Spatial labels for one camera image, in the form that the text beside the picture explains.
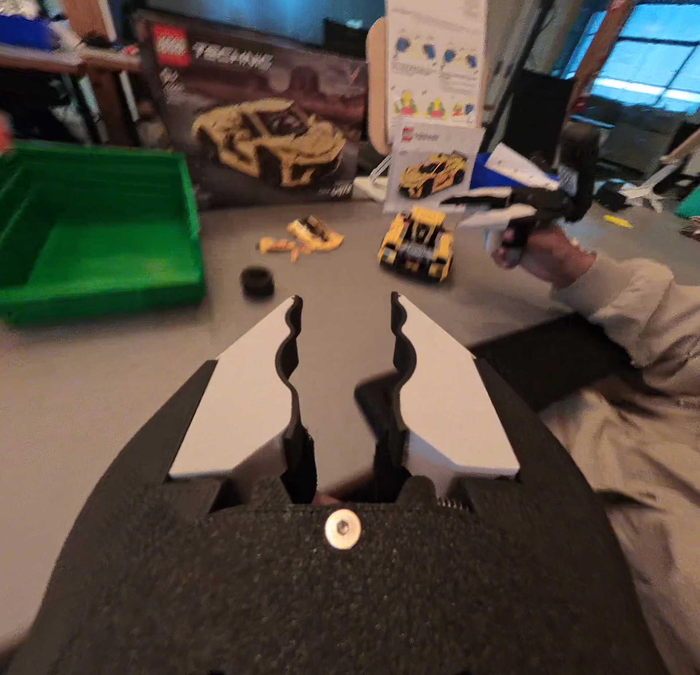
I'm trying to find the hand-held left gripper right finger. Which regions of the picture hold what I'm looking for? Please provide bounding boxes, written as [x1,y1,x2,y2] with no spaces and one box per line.
[374,292,520,503]

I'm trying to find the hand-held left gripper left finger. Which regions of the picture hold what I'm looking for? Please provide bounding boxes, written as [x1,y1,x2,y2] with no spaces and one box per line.
[168,297,318,504]

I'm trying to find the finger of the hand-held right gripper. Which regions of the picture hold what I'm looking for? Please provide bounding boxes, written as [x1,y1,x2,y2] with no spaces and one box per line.
[439,187,516,210]
[455,204,540,230]

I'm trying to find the yellow toy car model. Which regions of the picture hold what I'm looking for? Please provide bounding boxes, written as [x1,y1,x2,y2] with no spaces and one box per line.
[376,205,456,284]

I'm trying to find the yellow wedge brick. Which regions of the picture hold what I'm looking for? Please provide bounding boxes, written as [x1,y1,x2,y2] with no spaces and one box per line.
[256,237,300,264]

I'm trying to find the person's right forearm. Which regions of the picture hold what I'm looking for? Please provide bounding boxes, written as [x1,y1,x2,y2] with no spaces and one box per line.
[551,253,700,383]

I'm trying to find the grey desk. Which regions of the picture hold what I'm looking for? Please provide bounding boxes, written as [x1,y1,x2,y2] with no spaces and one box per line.
[0,196,700,648]

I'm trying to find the person's right hand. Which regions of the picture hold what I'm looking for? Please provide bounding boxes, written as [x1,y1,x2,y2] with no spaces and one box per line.
[491,228,598,289]

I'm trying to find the blue plastic bin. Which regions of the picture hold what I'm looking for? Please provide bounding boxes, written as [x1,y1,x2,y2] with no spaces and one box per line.
[469,153,561,193]

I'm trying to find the white paper bag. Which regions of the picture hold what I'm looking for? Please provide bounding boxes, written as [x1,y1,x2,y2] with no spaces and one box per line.
[484,142,561,189]

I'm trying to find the toy car instruction booklet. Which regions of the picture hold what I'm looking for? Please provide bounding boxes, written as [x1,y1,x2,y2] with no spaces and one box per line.
[382,120,486,215]

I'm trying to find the black perforated panel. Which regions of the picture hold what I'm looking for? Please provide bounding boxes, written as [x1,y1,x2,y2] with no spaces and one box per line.
[354,313,642,447]

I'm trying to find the black toy tyre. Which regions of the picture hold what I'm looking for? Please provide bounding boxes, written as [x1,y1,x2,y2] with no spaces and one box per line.
[240,267,276,299]

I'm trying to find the wooden sign with paper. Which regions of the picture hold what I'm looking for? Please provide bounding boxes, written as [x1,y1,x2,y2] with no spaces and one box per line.
[365,0,491,156]

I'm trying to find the yellow toy car hood section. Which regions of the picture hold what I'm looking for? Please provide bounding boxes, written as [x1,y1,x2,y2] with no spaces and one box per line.
[286,215,346,253]

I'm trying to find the person's beige jacket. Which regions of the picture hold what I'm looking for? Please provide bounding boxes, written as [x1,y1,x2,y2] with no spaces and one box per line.
[540,380,700,675]

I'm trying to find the green plastic bin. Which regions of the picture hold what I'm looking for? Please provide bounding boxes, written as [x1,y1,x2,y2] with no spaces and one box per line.
[0,139,207,327]

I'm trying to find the toy car cardboard box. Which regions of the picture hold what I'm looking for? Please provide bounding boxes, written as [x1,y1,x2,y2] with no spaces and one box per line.
[133,11,374,209]

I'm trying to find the white flat base plate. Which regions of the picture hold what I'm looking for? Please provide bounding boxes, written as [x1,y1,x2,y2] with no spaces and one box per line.
[351,173,393,202]

